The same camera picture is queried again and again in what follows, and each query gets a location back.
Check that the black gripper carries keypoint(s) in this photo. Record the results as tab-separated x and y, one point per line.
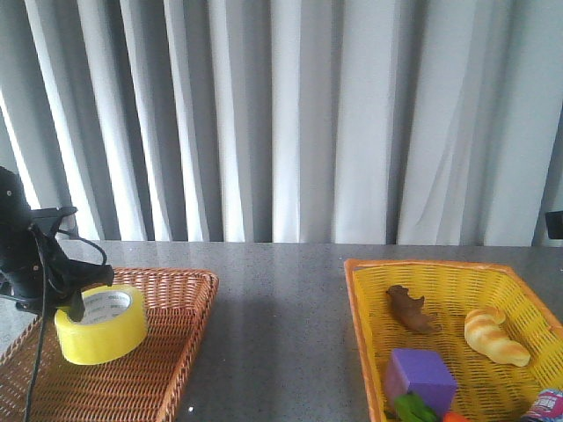
24	280
554	225

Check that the brown wicker basket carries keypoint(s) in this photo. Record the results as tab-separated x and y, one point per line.
144	385

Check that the brown toy animal figure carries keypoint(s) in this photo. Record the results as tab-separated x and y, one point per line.
409	311

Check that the yellow woven basket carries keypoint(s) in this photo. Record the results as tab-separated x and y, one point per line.
486	391

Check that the purple foam block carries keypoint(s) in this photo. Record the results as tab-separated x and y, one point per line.
423	372

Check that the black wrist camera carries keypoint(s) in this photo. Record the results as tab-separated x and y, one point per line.
52	219

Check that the blue printed drink can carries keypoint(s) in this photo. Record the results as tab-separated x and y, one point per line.
546	408

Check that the toy croissant bread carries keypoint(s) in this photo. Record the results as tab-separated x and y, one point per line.
483	334

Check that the grey white curtain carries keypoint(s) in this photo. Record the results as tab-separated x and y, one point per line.
346	122

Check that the yellow packing tape roll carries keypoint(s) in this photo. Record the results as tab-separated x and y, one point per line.
113	325

